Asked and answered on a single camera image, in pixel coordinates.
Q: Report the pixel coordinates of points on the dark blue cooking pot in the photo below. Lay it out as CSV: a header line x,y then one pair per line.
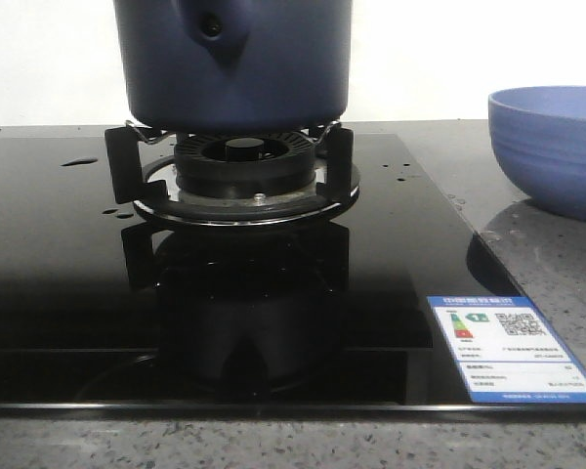
x,y
235,67

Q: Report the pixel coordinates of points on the black gas burner head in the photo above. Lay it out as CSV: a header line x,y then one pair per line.
x,y
238,167

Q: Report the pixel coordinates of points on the blue white energy label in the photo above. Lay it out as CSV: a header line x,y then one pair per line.
x,y
507,353

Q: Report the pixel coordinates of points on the black metal pot support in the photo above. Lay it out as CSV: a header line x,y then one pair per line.
x,y
153,190

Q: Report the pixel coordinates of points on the light blue ceramic bowl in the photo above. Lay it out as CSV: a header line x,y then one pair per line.
x,y
538,136

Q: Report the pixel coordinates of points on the black glass gas cooktop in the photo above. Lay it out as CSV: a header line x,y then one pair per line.
x,y
102,314

